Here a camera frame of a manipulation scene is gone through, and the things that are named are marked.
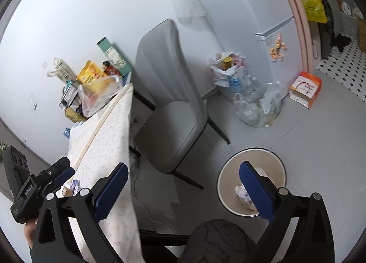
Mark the grey upholstered chair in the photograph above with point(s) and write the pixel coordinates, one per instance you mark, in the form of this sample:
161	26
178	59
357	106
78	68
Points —
165	80

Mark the gold patterned canister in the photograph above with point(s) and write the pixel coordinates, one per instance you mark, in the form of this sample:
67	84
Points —
74	114

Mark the small brown cardboard box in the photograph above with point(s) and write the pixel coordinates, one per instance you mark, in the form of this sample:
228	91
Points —
67	193

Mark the plain brown cardboard box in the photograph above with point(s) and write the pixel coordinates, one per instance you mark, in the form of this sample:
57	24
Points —
361	34

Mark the orange and white cardboard box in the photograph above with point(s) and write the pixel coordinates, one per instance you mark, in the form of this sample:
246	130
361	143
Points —
304	88

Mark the person's black trouser leg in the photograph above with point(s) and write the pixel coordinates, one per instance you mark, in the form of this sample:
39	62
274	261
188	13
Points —
217	240

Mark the person's left hand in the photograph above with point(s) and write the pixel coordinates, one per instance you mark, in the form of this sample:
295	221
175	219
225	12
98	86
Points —
30	231

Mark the white light switch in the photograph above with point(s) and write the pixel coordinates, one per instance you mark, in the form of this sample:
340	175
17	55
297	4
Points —
33	102

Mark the yellow plastic bag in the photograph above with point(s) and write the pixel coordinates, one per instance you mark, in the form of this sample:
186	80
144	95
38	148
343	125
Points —
313	2

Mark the dark jar with red label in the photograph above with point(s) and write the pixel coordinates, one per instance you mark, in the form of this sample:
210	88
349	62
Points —
110	70

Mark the large clear plastic bag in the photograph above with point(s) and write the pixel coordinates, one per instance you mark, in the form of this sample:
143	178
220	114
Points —
97	97

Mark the blue drink can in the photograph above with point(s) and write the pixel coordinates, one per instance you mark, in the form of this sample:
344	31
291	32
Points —
67	132

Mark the white waste bin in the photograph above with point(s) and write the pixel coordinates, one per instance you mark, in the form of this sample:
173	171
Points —
228	174

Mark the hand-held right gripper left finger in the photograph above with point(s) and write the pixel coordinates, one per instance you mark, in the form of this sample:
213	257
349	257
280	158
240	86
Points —
113	191

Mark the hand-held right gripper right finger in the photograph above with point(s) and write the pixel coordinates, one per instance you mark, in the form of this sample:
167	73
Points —
254	191

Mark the white wall outlet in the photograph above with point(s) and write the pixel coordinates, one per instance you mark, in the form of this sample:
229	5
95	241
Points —
45	65

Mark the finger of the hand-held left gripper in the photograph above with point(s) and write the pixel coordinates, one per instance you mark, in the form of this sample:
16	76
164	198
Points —
67	174

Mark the clear plastic bag of bottles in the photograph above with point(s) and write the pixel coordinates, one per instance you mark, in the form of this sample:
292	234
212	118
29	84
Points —
257	111

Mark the white plastic bag of bottles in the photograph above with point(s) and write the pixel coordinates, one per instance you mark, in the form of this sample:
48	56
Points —
226	73

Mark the floral tablecloth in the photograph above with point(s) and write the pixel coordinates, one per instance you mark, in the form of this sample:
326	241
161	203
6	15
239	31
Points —
108	137

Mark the gold figure magnets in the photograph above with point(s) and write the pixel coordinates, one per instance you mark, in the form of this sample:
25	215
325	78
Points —
278	48

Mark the tall green box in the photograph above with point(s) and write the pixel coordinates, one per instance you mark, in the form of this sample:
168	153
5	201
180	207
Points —
114	54

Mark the yellow snack bag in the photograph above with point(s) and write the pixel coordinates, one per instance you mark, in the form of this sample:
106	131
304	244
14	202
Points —
88	73

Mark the white refrigerator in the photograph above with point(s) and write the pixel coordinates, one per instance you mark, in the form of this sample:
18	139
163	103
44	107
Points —
243	8

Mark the white printed wrapper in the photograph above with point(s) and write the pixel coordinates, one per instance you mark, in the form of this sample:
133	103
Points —
243	194

